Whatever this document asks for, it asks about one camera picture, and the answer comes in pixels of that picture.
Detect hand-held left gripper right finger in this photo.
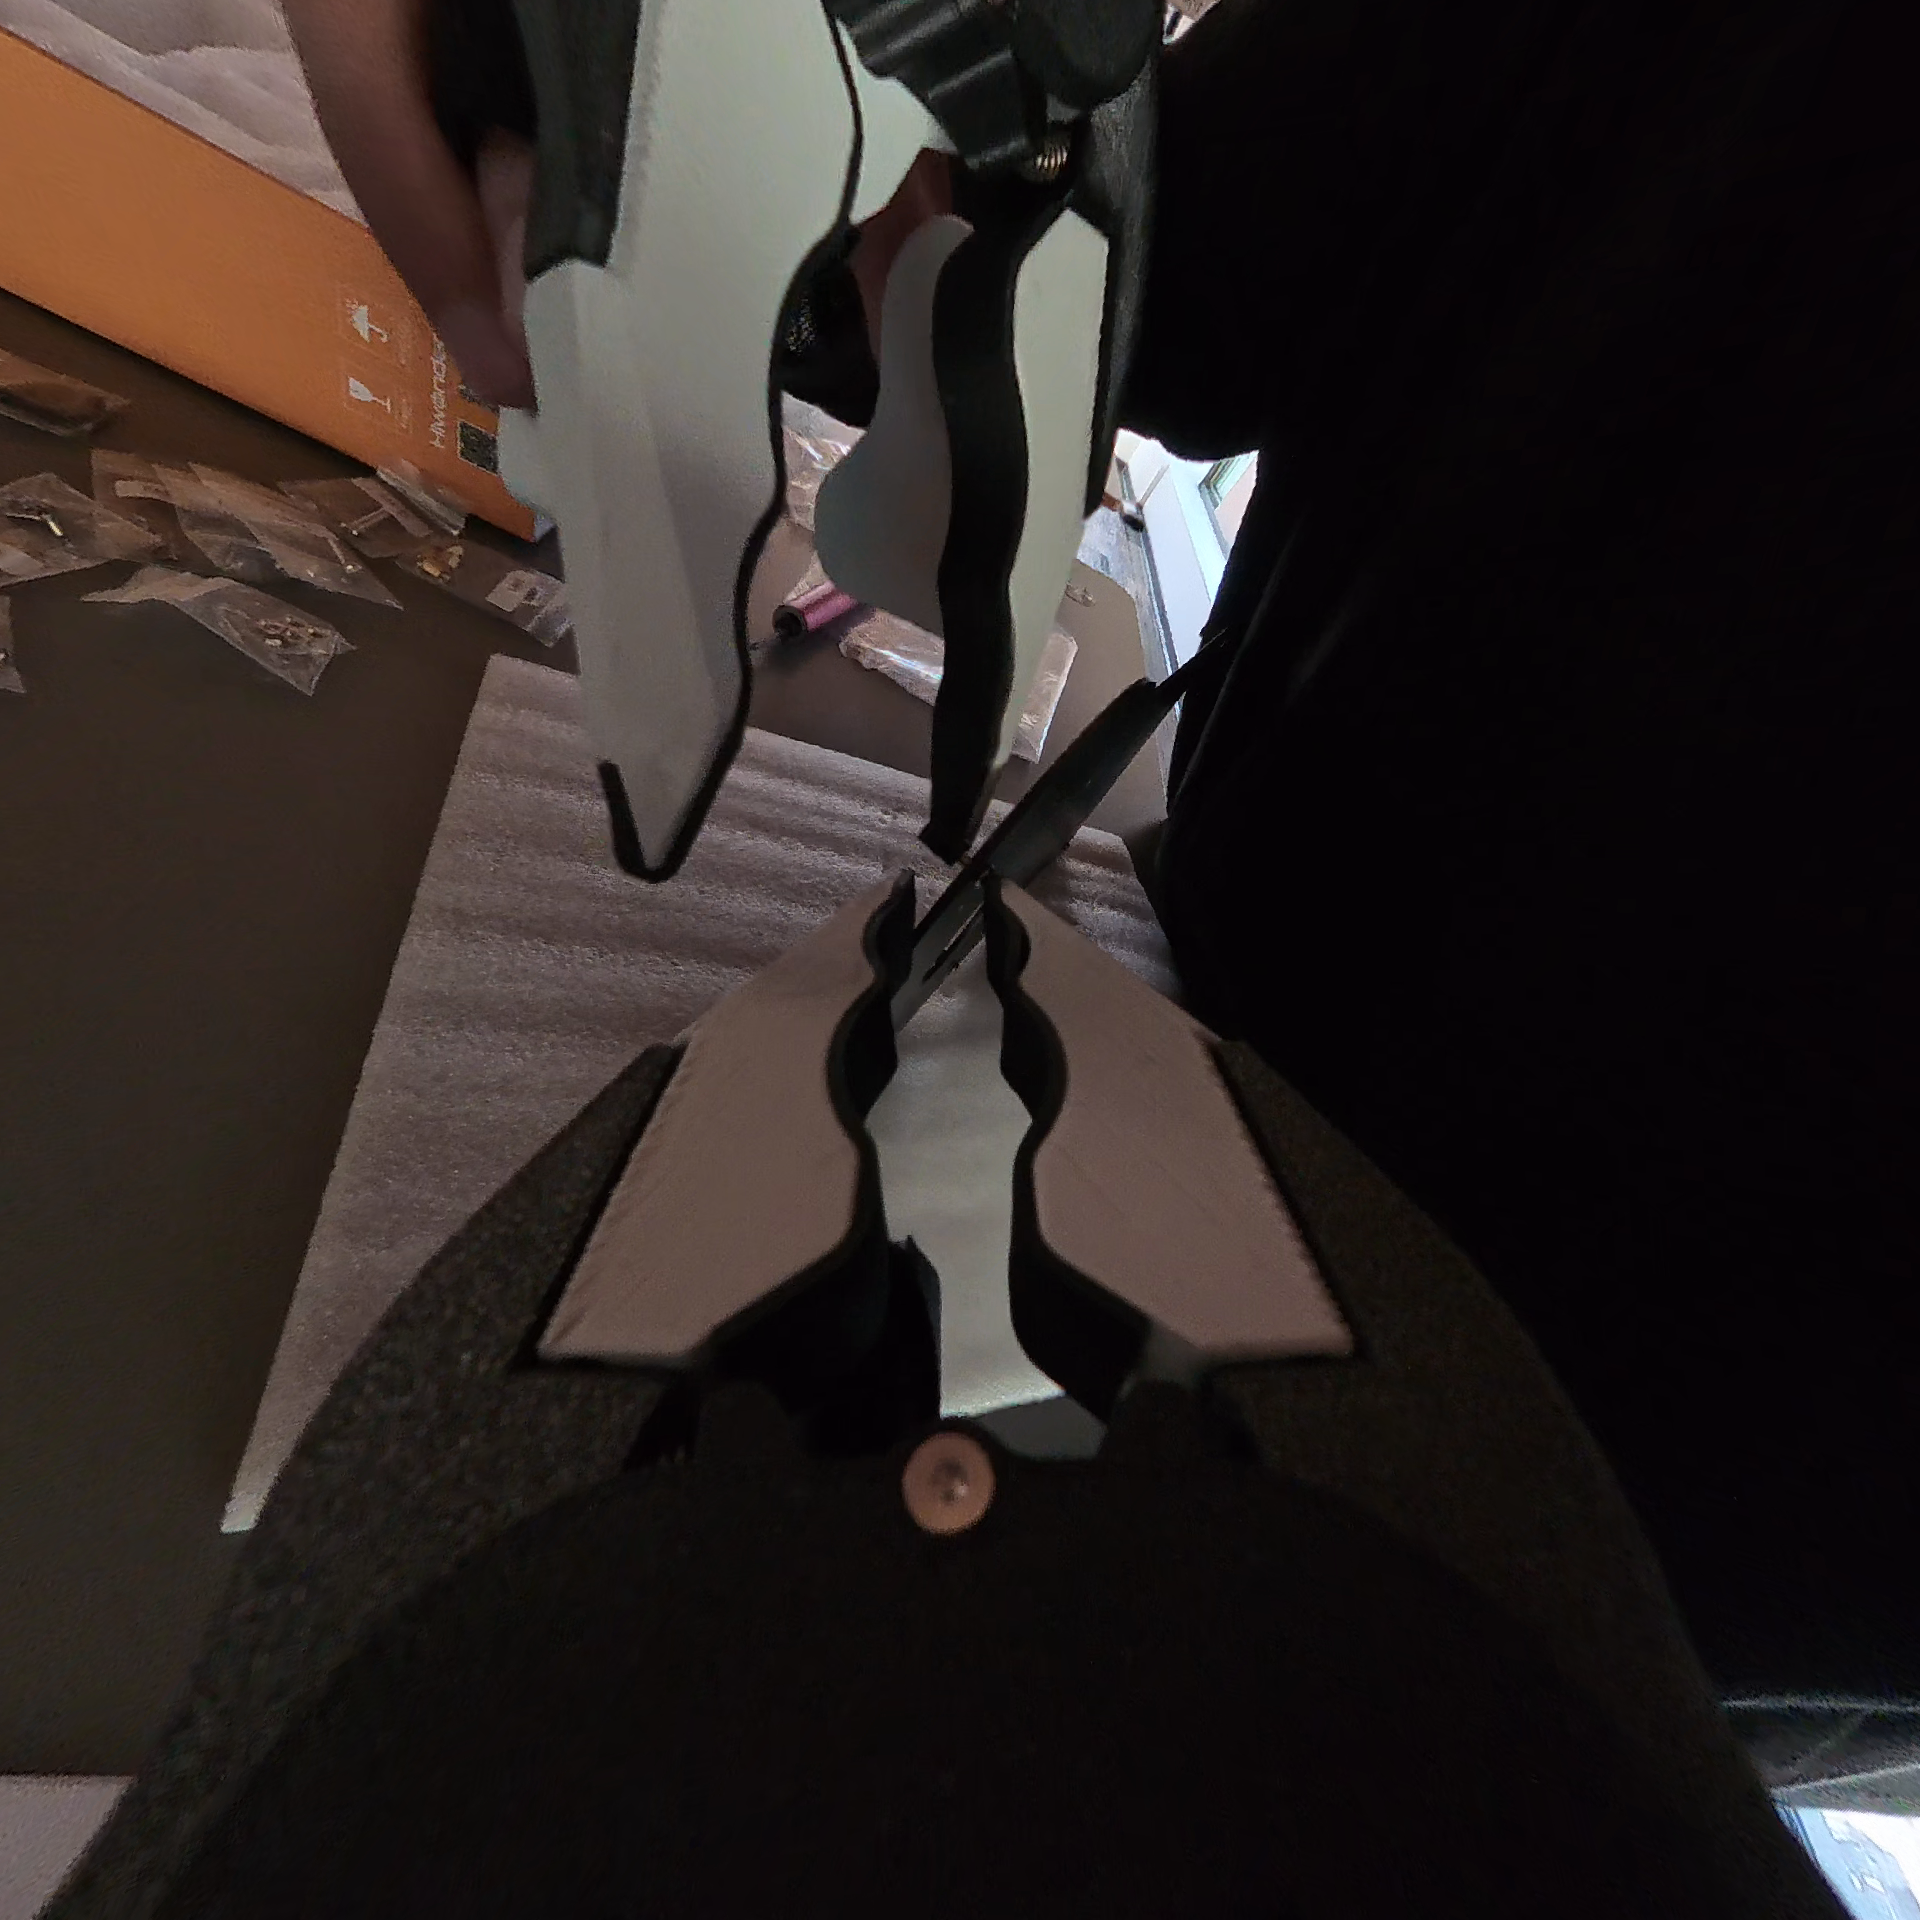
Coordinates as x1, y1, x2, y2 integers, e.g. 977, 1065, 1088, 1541
982, 874, 1355, 1425

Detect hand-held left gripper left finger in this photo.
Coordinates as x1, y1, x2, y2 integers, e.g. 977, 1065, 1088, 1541
532, 870, 920, 1427

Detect black metal chassis plate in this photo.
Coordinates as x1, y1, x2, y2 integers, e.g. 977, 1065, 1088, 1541
891, 645, 1224, 1038

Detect orange cardboard box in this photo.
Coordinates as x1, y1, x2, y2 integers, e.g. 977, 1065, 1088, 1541
0, 0, 558, 542

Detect scattered small screw bags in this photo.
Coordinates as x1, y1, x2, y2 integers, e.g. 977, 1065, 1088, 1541
0, 346, 579, 700

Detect large clear plastic bag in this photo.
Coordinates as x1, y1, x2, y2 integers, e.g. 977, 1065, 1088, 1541
836, 618, 1081, 760

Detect crumpled clear plastic wrap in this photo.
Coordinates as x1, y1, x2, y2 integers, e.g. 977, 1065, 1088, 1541
784, 422, 875, 531

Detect white foam sheet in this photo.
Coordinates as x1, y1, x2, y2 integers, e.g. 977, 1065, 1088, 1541
221, 652, 1185, 1537

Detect person's right hand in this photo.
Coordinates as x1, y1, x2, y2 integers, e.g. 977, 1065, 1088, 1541
285, 0, 534, 416

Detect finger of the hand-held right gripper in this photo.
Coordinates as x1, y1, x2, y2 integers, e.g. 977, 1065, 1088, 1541
499, 0, 875, 885
816, 192, 1119, 866

